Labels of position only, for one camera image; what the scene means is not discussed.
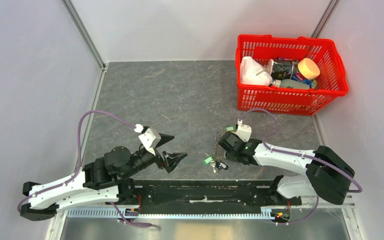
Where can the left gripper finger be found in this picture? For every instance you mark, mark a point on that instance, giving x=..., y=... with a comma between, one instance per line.
x=178, y=156
x=162, y=139

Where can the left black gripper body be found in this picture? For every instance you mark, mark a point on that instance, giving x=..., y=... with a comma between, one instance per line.
x=159, y=159

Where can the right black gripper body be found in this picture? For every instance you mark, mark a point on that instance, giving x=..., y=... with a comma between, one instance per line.
x=231, y=155

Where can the red black keyring holder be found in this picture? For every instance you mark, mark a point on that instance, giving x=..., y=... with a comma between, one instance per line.
x=218, y=151

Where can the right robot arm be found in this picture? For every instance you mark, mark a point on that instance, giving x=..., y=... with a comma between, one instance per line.
x=319, y=172

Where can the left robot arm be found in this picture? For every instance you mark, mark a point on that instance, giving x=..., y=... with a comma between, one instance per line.
x=106, y=180

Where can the white plastic bag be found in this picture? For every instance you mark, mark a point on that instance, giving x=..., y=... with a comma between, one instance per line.
x=253, y=73

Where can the grey green bottle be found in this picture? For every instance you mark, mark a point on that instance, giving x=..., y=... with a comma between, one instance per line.
x=291, y=84

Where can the dark can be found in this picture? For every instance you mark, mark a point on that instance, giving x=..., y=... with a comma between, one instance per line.
x=282, y=68

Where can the jar with beige lid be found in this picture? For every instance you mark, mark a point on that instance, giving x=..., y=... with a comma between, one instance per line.
x=305, y=70

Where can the red plastic basket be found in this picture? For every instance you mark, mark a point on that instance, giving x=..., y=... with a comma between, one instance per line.
x=331, y=83

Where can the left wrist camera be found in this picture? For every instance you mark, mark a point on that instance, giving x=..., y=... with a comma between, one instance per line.
x=150, y=139

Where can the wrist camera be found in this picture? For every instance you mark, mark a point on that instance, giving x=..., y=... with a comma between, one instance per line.
x=243, y=131
x=150, y=139

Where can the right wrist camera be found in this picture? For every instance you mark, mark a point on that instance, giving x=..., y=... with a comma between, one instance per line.
x=243, y=131

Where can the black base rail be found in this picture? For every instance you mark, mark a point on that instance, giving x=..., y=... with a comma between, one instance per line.
x=204, y=197

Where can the grey slotted cable duct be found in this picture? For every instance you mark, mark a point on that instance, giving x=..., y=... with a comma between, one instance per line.
x=130, y=213

